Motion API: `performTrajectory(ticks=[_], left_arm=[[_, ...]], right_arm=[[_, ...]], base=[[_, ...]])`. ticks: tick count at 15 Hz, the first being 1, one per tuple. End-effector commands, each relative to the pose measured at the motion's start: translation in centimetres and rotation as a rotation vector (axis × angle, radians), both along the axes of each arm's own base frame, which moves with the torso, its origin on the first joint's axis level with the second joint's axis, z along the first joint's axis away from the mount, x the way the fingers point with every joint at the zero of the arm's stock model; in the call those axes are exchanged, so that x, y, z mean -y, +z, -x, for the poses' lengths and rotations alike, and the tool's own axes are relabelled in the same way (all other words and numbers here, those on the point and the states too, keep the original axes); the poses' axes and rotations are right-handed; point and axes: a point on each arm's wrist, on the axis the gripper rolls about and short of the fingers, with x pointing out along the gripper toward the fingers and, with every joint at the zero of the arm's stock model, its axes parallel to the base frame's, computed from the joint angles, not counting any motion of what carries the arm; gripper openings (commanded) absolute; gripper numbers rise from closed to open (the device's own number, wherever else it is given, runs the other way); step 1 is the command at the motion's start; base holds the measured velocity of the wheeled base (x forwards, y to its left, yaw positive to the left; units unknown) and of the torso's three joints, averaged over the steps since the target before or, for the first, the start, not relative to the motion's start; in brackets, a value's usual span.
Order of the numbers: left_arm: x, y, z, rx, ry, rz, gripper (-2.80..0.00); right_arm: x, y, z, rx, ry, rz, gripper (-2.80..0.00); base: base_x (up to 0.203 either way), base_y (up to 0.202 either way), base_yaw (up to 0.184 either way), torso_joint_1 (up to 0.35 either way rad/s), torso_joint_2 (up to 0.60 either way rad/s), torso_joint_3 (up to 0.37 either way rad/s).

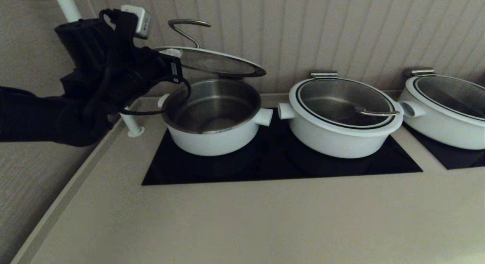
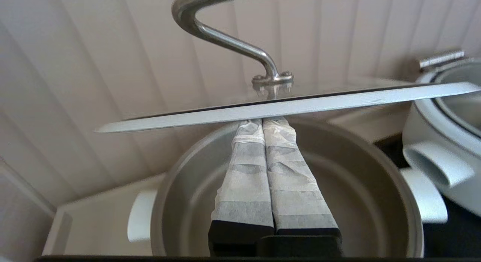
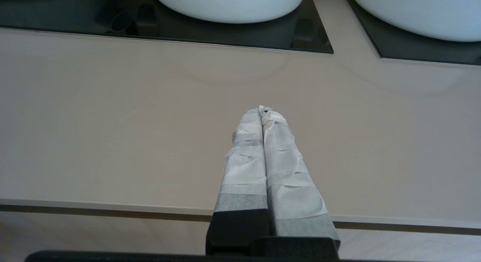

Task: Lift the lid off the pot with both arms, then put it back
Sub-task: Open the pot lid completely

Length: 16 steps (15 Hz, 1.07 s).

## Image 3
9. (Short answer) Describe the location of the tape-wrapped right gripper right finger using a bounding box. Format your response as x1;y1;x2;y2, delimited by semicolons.
259;105;341;242

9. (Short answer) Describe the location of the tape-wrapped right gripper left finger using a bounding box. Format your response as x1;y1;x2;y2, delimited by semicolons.
205;108;272;255

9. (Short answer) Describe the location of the wide black glass cooktop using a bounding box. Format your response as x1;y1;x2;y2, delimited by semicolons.
0;0;334;55

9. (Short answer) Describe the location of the white pot with steel interior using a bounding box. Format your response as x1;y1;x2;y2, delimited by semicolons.
351;0;481;43
152;0;306;24

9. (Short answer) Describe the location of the narrow black glass cooktop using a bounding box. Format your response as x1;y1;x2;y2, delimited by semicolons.
342;0;481;66

